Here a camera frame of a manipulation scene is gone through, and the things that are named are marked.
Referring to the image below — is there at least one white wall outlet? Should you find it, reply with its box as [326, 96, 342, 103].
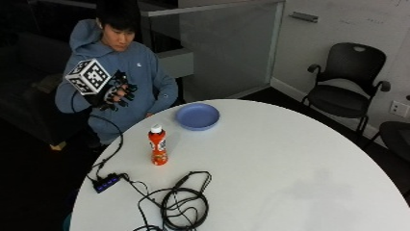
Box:
[389, 100, 410, 118]

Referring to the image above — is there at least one black glove cable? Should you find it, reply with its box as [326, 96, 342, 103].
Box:
[69, 90, 125, 181]

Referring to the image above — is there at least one the person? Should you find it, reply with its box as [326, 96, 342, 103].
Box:
[53, 0, 180, 146]

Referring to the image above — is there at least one dark sofa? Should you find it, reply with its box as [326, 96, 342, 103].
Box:
[0, 31, 93, 145]

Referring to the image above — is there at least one black office chair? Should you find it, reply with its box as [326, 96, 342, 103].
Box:
[301, 42, 393, 136]
[367, 120, 410, 162]

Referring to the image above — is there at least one black usb hub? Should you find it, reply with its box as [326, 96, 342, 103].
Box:
[91, 173, 123, 194]

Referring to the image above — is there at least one coiled black cable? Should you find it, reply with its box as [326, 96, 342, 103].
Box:
[120, 170, 213, 231]

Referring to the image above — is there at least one blue plate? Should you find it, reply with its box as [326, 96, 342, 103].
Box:
[174, 102, 221, 132]

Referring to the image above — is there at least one white marker cube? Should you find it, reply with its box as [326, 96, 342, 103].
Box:
[64, 58, 113, 96]

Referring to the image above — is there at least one orange drink bottle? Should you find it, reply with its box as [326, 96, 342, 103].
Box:
[148, 124, 169, 167]

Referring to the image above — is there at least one grey whiteboard eraser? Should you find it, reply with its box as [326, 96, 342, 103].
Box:
[289, 11, 321, 24]

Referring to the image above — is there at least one glass partition panel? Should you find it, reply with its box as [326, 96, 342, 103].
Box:
[140, 0, 286, 103]

